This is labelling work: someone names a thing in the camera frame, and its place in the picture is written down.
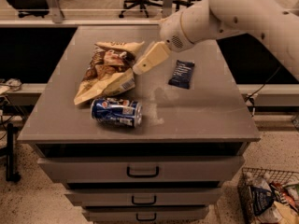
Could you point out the middle grey drawer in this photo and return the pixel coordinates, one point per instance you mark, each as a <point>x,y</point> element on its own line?
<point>142,197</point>

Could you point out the dark blue bag in basket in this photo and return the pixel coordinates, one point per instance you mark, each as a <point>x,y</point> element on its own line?
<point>262,199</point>

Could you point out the dark blue snack bar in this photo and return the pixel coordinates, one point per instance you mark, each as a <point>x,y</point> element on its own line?
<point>182,74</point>

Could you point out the bottom grey drawer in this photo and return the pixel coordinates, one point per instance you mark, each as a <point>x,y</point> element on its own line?
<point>145,214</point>

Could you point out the grey drawer cabinet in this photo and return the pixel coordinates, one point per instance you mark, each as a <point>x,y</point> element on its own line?
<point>209,118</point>

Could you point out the top grey drawer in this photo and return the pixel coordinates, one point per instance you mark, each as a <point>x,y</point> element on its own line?
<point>141,169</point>

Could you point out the wire basket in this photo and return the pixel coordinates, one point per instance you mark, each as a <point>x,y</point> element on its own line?
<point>278,213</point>

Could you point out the red snack bag in basket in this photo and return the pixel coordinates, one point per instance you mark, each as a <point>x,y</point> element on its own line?
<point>282,196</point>

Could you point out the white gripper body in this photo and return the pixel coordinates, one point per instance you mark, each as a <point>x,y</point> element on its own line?
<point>170,32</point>

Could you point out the blue pepsi can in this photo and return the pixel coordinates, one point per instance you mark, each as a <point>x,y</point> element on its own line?
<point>114,111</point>

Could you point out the brown chip bag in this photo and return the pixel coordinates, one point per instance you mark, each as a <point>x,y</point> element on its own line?
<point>110,71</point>

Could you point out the black metal stand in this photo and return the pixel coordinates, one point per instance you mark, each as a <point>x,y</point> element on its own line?
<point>11,175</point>

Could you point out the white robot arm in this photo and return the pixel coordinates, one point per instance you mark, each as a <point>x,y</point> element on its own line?
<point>274,26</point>

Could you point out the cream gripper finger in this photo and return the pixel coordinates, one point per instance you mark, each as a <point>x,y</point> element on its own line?
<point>155,53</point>

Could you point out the grey drawer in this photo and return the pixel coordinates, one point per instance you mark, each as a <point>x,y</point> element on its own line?
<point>145,214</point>
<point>142,197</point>
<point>141,169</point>

